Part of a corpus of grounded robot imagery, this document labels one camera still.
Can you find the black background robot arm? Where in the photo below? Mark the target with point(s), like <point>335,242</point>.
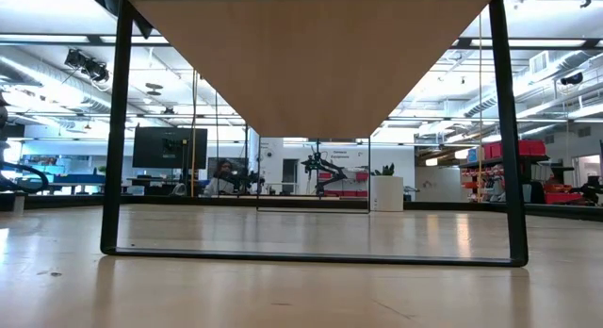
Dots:
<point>245,179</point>
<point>325,172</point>

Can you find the small green plant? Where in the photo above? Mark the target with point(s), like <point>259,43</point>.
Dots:
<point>385,170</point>

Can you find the person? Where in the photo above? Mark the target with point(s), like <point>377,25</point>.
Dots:
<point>220,182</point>

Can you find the white plant pot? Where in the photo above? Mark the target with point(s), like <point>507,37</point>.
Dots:
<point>386,196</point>

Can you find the wooden riser shelf black legs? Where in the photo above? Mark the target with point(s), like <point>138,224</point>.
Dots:
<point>306,59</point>

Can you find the round ceiling fixture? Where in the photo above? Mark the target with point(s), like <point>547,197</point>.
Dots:
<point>153,86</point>

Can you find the black storage rack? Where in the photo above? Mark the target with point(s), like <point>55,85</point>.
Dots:
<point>504,175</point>

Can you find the red storage bins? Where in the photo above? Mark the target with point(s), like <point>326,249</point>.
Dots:
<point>513,149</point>

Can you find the black ceiling light fixture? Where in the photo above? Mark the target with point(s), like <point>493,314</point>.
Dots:
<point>87,66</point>

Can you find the small grey block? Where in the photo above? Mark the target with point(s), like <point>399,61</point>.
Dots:
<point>19,203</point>

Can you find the black wall monitor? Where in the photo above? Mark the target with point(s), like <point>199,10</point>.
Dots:
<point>151,149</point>

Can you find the black aluminium table frame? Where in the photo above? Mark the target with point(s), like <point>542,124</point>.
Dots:
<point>471,206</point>

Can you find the black ceiling camera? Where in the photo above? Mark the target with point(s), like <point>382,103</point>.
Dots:
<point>572,78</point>

